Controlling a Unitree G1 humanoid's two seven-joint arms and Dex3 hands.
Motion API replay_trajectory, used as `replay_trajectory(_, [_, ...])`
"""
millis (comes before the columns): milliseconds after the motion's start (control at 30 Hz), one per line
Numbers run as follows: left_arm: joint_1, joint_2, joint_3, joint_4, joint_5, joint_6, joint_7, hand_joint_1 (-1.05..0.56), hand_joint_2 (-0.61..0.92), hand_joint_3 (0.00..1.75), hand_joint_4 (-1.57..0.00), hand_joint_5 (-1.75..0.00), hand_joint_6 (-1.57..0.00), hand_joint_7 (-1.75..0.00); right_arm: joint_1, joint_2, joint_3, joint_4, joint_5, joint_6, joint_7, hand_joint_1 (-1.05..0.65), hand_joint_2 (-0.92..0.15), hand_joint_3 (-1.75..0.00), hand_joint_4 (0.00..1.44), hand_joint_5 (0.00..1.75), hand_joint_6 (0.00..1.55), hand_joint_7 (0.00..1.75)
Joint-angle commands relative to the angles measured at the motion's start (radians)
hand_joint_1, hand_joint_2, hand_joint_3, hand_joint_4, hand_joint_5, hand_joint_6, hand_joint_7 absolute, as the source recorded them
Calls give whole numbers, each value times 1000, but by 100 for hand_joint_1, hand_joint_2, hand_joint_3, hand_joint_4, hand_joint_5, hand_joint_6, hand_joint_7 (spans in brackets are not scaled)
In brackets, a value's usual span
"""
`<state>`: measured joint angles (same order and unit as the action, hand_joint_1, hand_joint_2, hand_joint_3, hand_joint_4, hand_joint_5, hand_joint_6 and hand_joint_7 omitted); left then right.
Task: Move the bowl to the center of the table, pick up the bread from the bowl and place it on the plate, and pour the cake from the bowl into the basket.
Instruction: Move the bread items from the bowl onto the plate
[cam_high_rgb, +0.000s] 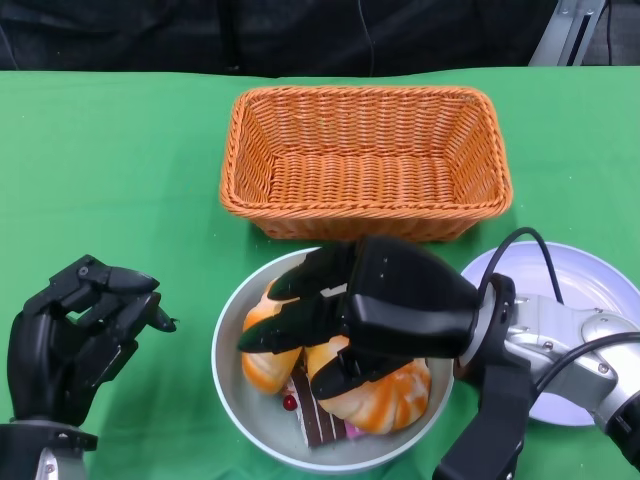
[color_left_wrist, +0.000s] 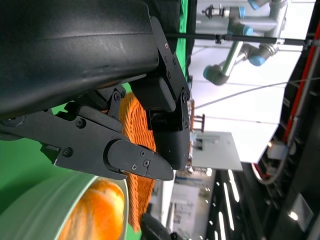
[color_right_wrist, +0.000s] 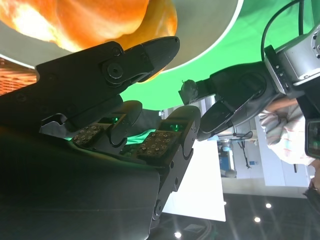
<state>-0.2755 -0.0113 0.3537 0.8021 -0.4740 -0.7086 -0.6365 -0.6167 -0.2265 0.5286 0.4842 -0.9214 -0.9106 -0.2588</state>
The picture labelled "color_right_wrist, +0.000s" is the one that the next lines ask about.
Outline white counter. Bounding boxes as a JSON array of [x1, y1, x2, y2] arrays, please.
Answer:
[[162, 143, 227, 222]]

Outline orange wicker basket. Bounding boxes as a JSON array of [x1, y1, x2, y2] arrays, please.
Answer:
[[0, 55, 39, 96]]

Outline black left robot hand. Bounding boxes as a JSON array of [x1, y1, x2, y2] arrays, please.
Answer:
[[178, 59, 278, 141]]

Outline white round bowl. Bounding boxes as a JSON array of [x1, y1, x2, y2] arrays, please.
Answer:
[[0, 0, 245, 74]]

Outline person in light shirt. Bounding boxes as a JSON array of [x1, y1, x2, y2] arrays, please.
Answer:
[[258, 96, 320, 198]]

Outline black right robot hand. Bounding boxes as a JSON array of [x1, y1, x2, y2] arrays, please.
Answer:
[[0, 36, 202, 240]]

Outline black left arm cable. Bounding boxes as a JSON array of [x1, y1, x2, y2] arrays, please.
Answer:
[[259, 0, 316, 63]]

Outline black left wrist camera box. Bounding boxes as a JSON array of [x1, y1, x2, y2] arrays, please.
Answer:
[[304, 119, 320, 159]]

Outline pumpkin-shaped orange bread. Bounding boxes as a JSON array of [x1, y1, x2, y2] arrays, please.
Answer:
[[0, 0, 179, 83]]

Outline green tablecloth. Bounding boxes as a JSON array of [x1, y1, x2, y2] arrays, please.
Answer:
[[119, 0, 320, 146]]

